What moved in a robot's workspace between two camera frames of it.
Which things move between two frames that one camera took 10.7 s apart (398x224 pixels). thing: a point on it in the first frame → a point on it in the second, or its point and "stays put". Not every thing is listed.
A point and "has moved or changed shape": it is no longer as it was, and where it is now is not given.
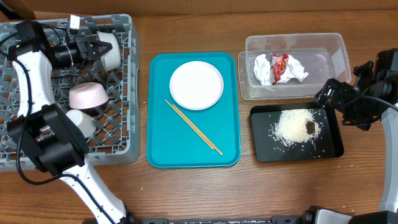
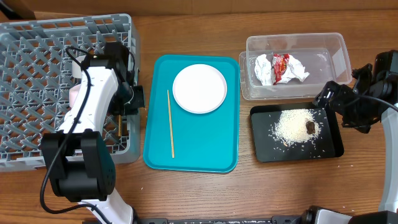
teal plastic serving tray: x=171 y=142 stays put
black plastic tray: x=300 y=131 stays put
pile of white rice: x=290 y=128 stays put
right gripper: x=333 y=93 stays put
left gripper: x=89 y=51 → x=116 y=109
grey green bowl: x=111 y=58 has moved or changed shape
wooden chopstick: x=190 y=126 → x=170 y=120
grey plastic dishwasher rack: x=117 y=137 stays put
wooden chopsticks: x=176 y=108 → x=119 y=125
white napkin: x=262 y=69 stays put
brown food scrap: x=310 y=127 stays put
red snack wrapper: x=279 y=63 stays put
